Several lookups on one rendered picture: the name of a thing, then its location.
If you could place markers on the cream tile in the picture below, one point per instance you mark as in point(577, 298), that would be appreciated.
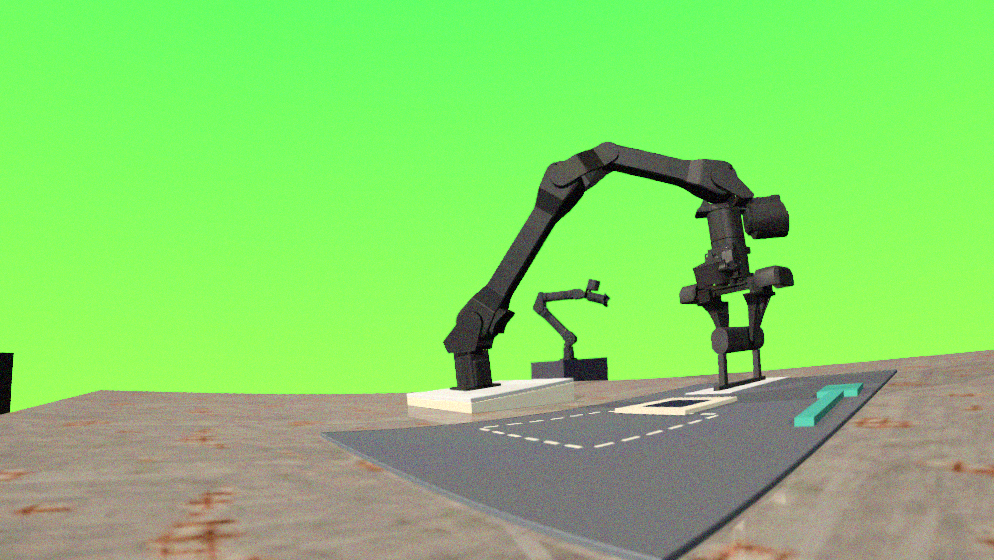
point(675, 406)

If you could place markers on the teal t-shaped block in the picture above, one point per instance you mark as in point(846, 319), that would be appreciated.
point(829, 396)

